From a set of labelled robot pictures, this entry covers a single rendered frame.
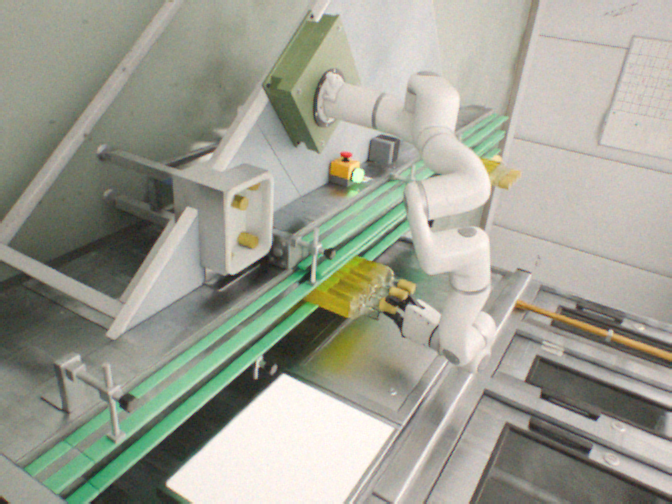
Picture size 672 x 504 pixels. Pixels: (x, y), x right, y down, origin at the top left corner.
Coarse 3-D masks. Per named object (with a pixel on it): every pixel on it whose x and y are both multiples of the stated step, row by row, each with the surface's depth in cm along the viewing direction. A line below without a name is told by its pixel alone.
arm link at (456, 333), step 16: (448, 304) 123; (464, 304) 120; (480, 304) 120; (448, 320) 122; (464, 320) 120; (448, 336) 123; (464, 336) 121; (480, 336) 127; (448, 352) 126; (464, 352) 123
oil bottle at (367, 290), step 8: (336, 272) 159; (328, 280) 156; (336, 280) 155; (344, 280) 156; (352, 280) 156; (352, 288) 153; (360, 288) 153; (368, 288) 153; (368, 296) 152; (368, 304) 153
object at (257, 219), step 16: (240, 192) 141; (256, 192) 142; (272, 192) 140; (224, 208) 127; (256, 208) 144; (272, 208) 142; (240, 224) 145; (256, 224) 146; (240, 256) 142; (256, 256) 143
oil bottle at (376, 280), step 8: (352, 264) 163; (344, 272) 159; (352, 272) 159; (360, 272) 159; (368, 272) 160; (360, 280) 157; (368, 280) 156; (376, 280) 157; (384, 280) 158; (376, 288) 156
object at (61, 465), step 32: (352, 256) 165; (288, 288) 147; (256, 320) 134; (192, 352) 122; (224, 352) 123; (160, 384) 113; (192, 384) 114; (96, 416) 104; (128, 416) 105; (64, 448) 97; (96, 448) 98; (64, 480) 92
